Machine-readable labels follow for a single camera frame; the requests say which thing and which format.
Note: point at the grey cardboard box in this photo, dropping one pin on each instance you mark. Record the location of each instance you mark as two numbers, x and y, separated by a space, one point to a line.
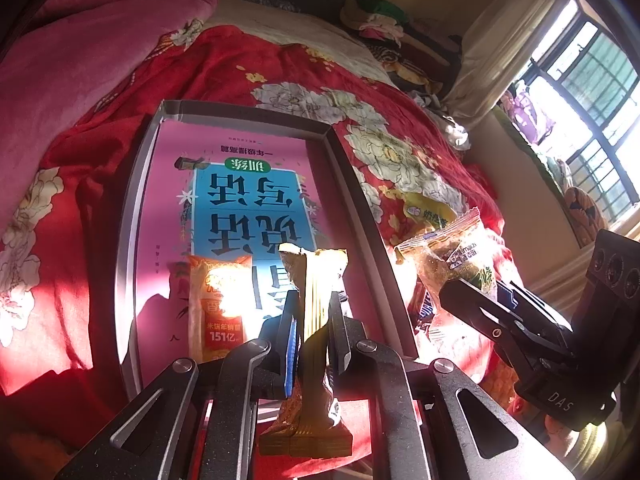
137 210

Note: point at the yellow-green cartoon snack packet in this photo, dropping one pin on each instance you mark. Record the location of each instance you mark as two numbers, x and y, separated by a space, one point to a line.
427 210

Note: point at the clear packet of brown snack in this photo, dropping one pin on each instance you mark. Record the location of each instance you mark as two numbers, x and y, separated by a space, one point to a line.
450 255

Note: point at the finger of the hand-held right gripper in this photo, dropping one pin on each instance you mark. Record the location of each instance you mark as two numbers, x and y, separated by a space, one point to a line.
485 325
545 325

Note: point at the long yellow wafer packet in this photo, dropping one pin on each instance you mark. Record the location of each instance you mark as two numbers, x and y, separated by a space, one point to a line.
315 290

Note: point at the white bed sheet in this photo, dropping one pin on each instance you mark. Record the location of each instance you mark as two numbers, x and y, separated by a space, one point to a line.
300 25

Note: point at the pink and blue book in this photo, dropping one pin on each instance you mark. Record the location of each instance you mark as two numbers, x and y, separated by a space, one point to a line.
240 200

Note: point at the pile of clothes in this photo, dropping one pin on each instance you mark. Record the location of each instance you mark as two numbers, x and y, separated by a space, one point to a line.
395 30

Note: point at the barred window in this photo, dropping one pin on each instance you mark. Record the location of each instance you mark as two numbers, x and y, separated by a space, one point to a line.
590 90

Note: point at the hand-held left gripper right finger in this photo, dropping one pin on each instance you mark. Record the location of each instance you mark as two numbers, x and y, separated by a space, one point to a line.
340 345

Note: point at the pink blanket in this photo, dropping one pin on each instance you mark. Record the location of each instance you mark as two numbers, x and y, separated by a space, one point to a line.
75 60

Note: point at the orange patterned cushion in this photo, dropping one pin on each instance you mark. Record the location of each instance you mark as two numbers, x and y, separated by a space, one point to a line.
582 215

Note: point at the red floral blanket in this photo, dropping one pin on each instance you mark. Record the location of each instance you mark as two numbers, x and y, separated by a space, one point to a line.
75 270

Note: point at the cream curtain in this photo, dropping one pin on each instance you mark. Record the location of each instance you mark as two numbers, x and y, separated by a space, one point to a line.
500 45

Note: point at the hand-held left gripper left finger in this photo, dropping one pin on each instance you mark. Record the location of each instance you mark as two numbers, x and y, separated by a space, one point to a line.
290 355

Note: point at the orange rice cracker packet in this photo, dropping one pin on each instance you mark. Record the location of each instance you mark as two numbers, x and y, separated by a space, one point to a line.
220 305

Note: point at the purple hanging cloth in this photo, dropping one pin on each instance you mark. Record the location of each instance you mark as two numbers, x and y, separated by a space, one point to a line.
527 112

